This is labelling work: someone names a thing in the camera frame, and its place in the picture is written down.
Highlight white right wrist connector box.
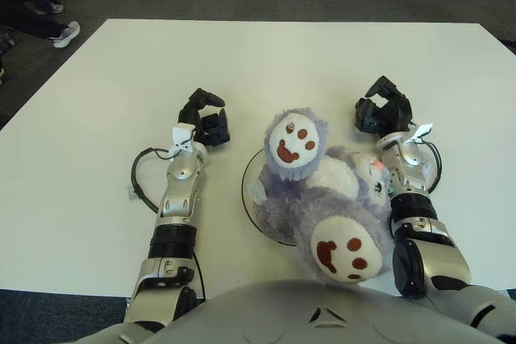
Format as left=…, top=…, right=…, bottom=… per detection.
left=405, top=122, right=435, bottom=144

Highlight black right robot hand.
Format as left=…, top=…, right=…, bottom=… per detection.
left=354, top=75, right=414, bottom=138

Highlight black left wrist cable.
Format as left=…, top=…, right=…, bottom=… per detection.
left=131, top=147, right=173, bottom=214

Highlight white plate with black rim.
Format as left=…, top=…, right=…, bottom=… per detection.
left=240, top=146, right=299, bottom=247

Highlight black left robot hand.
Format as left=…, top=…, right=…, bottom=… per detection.
left=178, top=87, right=231, bottom=147

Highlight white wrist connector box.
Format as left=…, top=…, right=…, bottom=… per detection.
left=171, top=122, right=197, bottom=155
left=405, top=122, right=435, bottom=144

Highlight grey robot torso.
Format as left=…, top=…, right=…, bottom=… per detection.
left=72, top=279, right=513, bottom=344

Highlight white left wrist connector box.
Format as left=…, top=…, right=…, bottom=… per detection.
left=171, top=122, right=197, bottom=155

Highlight purple plush bunny doll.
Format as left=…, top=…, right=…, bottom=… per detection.
left=248, top=106, right=394, bottom=288

